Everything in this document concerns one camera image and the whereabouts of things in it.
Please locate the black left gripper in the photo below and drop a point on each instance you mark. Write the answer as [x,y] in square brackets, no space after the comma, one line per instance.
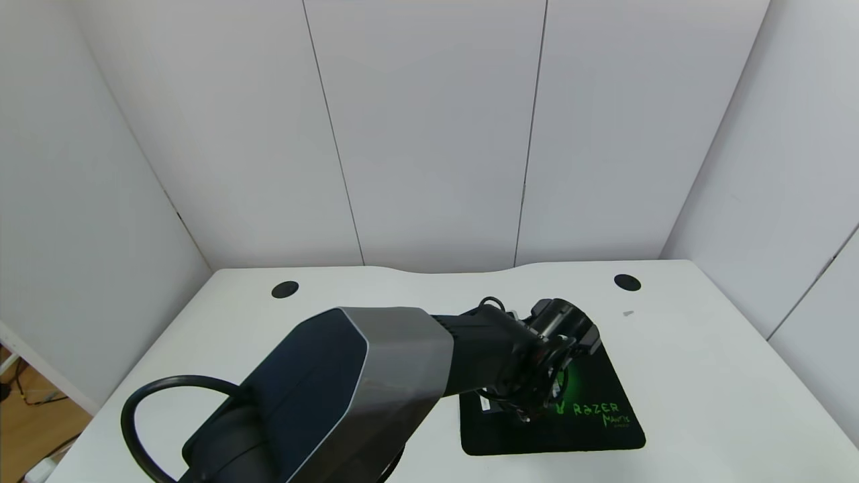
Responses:
[495,404]

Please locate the white partition base rail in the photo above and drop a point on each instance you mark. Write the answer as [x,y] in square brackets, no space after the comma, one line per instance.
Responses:
[47,373]

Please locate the black green Razer mouse pad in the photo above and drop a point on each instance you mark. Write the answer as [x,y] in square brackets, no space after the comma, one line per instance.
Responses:
[604,429]

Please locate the left robot arm black grey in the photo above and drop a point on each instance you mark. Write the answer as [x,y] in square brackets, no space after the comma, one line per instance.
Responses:
[376,376]

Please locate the white power strip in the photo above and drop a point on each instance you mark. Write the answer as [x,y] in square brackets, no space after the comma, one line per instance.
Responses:
[39,471]

